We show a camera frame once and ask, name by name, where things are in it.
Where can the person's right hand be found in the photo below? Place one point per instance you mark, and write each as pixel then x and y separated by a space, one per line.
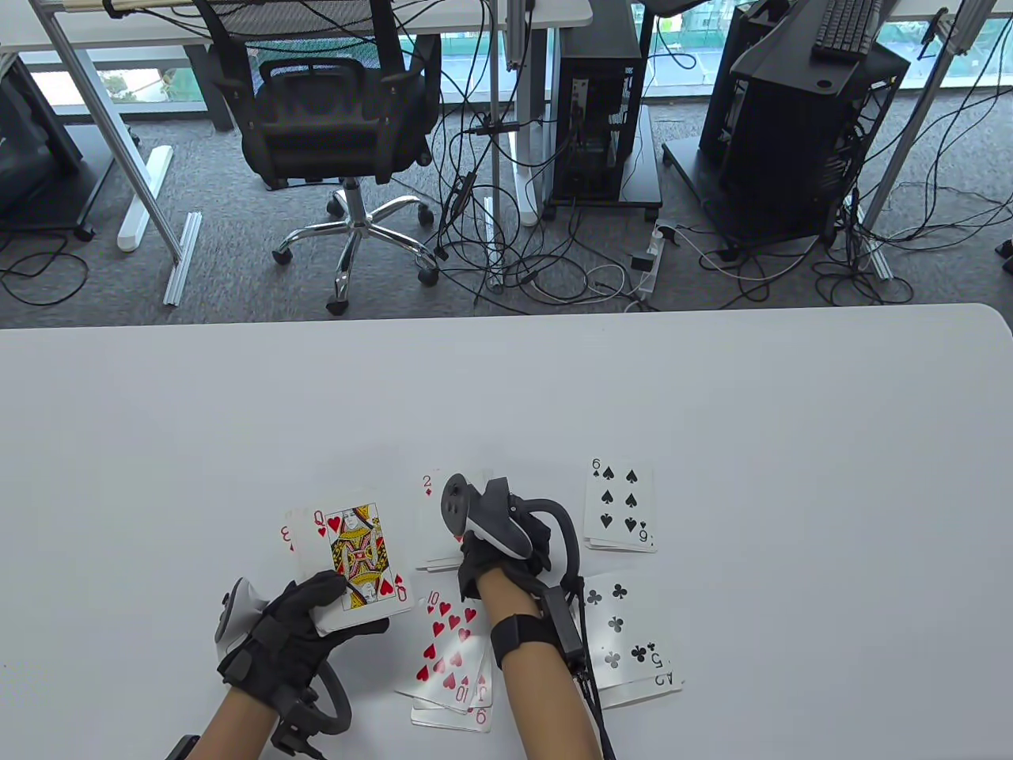
pixel 506 566

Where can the person's left hand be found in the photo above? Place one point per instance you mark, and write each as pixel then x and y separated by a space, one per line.
pixel 277 645

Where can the few-pip diamonds playing card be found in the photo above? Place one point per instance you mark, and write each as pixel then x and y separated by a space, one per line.
pixel 431 526

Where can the stack of playing cards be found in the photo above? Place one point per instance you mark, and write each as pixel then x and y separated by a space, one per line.
pixel 324 554

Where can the many-pip spades playing card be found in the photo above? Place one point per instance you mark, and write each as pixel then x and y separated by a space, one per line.
pixel 617 507

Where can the few-pip clubs playing card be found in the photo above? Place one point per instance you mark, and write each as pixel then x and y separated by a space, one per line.
pixel 637 617

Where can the person's right forearm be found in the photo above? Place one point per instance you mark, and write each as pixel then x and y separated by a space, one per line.
pixel 546 712

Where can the person's left forearm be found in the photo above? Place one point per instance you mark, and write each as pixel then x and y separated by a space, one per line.
pixel 229 724

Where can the grey and white handheld controller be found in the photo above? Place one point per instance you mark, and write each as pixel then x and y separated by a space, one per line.
pixel 233 609
pixel 495 522

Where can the white power strip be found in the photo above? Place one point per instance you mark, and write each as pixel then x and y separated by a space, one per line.
pixel 650 273

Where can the black rolling computer stand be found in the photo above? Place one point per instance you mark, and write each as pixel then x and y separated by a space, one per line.
pixel 645 178

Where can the black flat floor stand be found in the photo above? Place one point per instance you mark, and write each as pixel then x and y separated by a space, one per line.
pixel 687 170

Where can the black mesh office chair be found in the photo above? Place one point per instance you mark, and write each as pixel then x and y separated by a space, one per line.
pixel 316 134

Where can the large black computer tower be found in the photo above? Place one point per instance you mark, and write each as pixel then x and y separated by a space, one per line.
pixel 791 158

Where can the black computer case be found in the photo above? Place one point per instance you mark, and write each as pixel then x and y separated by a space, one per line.
pixel 716 95

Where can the black rolling cabinet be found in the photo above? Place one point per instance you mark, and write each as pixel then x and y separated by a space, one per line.
pixel 32 158

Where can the black tilted board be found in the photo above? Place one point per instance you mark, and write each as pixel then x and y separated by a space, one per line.
pixel 779 67

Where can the black keyboard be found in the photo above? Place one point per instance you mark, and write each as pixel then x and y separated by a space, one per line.
pixel 847 28

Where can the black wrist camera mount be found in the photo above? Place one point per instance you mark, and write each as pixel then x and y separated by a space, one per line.
pixel 294 724
pixel 563 621

